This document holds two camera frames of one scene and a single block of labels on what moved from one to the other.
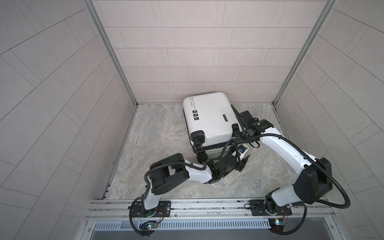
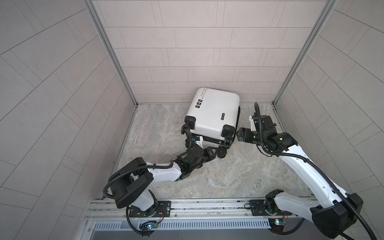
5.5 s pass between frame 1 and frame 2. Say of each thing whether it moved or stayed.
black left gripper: moved
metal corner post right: stayed
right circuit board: stayed
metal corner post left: stayed
